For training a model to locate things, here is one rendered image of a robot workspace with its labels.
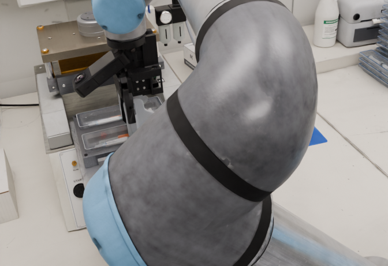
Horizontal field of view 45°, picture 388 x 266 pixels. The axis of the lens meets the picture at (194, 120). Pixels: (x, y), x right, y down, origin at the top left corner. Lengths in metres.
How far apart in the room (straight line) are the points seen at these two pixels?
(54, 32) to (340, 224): 0.81
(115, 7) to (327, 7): 1.15
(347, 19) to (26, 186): 1.18
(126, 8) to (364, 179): 0.79
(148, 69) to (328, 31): 1.01
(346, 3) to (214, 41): 1.41
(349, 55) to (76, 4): 0.95
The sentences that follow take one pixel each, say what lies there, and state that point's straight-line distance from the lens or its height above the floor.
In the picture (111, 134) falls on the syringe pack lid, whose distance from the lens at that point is 0.96.
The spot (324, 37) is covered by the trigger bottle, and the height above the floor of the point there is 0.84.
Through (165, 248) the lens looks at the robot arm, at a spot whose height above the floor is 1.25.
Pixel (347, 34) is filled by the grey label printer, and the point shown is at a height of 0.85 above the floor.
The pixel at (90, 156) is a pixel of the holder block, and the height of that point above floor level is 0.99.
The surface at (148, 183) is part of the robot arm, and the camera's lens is 0.36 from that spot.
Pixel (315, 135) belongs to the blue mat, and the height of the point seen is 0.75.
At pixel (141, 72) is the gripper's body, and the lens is 0.86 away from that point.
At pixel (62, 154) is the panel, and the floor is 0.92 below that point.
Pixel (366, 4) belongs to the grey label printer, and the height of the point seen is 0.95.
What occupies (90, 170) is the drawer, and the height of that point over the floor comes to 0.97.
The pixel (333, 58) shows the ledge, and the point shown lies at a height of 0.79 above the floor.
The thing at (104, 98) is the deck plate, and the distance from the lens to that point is 1.24.
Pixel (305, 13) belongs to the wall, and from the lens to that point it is 1.98.
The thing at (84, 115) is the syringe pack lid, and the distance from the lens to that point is 1.04.
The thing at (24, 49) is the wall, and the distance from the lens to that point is 1.69.
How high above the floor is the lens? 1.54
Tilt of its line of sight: 33 degrees down
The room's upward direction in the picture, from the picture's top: 4 degrees counter-clockwise
